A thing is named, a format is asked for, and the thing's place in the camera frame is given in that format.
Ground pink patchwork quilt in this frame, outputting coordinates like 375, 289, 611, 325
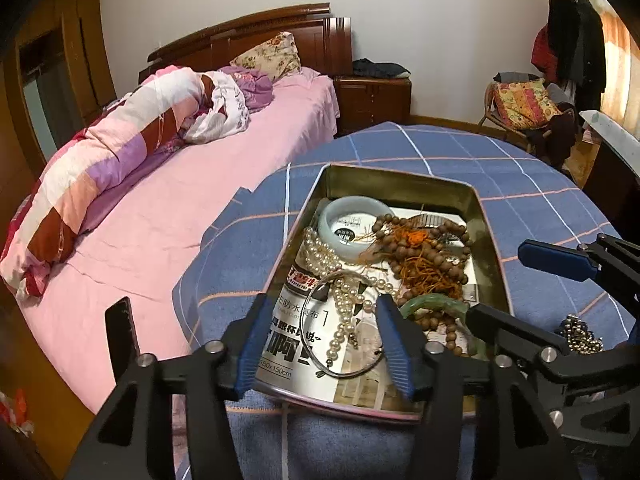
0, 66, 251, 301

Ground printed paper sheet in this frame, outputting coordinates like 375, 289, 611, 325
257, 205, 478, 406

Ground pearl necklace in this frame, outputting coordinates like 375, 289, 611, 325
301, 226, 396, 366

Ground patchwork cushion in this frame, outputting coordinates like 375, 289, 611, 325
492, 79, 561, 130

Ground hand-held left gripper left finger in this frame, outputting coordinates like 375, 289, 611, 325
65, 292, 276, 480

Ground wooden chair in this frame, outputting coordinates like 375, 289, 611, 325
477, 72, 576, 161

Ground dark maroon garment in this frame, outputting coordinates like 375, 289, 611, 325
525, 110, 576, 163

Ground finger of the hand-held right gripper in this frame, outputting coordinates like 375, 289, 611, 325
465, 302, 577, 382
518, 234, 640, 306

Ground metal watch band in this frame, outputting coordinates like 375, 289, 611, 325
410, 214, 448, 231

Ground dark folded clothes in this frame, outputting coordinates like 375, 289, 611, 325
351, 58, 412, 80

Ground wooden wardrobe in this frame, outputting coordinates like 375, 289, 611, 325
0, 0, 118, 176

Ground purple blanket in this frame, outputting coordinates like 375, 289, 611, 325
217, 65, 275, 113

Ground blue checked tablecloth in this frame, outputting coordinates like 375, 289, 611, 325
172, 121, 636, 480

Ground silver bead bracelet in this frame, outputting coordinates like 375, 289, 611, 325
557, 314, 606, 356

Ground rectangular metal tin box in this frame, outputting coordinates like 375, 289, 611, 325
252, 163, 511, 423

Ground dark wooden desk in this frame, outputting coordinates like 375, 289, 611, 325
580, 110, 640, 246

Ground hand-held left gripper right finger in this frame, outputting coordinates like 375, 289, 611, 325
376, 292, 581, 480

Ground red object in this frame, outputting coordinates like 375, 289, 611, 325
0, 389, 36, 433

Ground white leaf-print desk cover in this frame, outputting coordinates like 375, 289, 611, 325
580, 110, 640, 151

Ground orange patterned curtain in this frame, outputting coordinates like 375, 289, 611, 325
595, 0, 640, 141

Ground pale jade bangle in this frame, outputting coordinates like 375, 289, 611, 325
318, 196, 397, 261

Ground wooden bead necklace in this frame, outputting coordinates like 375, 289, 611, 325
367, 214, 476, 356

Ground red hanging jacket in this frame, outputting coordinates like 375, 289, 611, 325
531, 27, 556, 81

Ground black hanging coat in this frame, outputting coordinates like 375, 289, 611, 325
547, 0, 607, 111

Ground floral pillow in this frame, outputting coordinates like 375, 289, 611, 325
230, 31, 302, 82

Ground wooden headboard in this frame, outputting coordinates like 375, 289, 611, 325
138, 2, 352, 83

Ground wooden nightstand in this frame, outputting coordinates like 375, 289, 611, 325
332, 76, 412, 136

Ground green jade bangle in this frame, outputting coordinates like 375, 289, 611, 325
397, 294, 473, 356

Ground thin silver bangle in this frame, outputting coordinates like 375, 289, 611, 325
305, 271, 396, 380

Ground bed with pink sheet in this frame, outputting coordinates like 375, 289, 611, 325
10, 66, 341, 416

